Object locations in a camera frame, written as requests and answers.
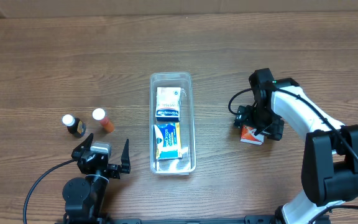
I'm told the clear plastic container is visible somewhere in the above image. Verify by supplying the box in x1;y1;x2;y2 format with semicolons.
150;72;196;175

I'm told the orange tube white cap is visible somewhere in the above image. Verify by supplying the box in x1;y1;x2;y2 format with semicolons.
92;108;114;133

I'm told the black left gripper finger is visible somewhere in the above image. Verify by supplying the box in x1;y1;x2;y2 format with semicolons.
121;139;131;174
71;133;94;158

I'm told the blue yellow VapoDrops box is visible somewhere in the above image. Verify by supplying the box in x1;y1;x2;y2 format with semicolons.
154;123;182;160

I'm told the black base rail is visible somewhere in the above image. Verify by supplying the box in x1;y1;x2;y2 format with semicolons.
107;215;274;224

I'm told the white blue Hansaplast box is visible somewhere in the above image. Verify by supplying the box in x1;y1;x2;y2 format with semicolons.
155;87;181;122

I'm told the brown bottle white cap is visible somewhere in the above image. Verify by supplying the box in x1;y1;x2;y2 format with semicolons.
62;114;86;138

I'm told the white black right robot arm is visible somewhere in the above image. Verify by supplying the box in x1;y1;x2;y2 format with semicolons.
150;68;358;223

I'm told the red orange lozenge box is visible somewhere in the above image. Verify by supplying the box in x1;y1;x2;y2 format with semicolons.
241;125;264;145

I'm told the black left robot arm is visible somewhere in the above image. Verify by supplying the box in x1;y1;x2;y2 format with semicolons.
62;133;122;223

